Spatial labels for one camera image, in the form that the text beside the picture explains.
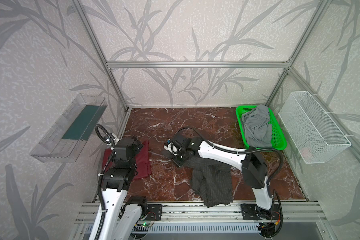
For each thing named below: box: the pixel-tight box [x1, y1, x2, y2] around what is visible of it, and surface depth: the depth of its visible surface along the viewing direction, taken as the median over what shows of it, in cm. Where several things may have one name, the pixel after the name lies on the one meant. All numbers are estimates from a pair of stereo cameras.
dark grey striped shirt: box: [182, 156, 234, 208], surface depth 81 cm
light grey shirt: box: [241, 104, 273, 148], surface depth 106 cm
